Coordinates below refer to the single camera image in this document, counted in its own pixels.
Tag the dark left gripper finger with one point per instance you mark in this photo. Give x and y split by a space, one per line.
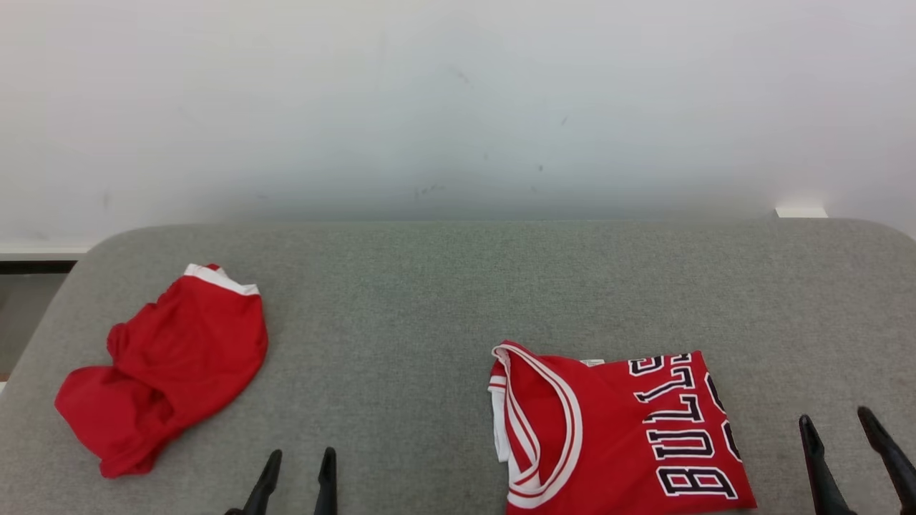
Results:
327 486
263 490

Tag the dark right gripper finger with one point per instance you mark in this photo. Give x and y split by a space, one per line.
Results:
823 479
894 458

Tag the red shorts white waistband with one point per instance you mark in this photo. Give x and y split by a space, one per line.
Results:
179 365

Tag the red white basketball jersey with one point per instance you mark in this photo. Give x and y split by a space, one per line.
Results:
615 436

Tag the grey fabric sofa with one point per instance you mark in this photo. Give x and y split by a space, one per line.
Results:
401 300

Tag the black white baseboard strip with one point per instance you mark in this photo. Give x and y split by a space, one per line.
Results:
36 261

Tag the small white wall box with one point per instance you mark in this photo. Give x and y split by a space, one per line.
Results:
801 212

